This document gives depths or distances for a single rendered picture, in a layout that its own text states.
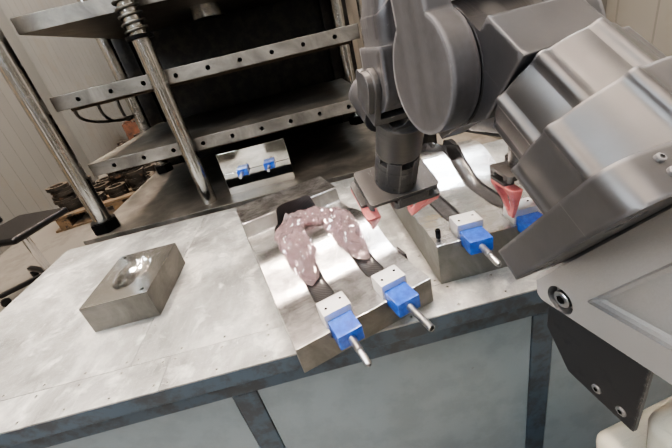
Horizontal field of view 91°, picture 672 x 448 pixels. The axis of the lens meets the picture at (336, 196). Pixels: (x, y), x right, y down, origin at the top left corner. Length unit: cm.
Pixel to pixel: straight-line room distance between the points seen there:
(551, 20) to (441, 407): 86
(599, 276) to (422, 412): 78
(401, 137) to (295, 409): 65
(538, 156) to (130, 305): 83
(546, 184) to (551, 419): 103
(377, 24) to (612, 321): 27
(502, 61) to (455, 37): 3
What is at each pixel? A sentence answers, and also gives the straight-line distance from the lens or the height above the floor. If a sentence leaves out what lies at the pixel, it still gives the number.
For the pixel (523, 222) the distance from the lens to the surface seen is 68.
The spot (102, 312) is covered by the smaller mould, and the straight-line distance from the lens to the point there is 92.
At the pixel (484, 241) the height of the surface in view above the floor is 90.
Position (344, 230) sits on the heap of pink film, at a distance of 70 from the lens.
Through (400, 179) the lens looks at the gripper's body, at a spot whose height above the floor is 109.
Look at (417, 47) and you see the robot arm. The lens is 23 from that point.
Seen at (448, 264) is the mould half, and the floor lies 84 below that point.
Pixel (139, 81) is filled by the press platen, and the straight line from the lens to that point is 140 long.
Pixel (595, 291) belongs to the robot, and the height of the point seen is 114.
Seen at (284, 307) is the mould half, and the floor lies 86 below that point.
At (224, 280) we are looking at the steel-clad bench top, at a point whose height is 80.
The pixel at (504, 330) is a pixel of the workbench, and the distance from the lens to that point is 83.
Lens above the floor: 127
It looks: 25 degrees down
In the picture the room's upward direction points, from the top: 14 degrees counter-clockwise
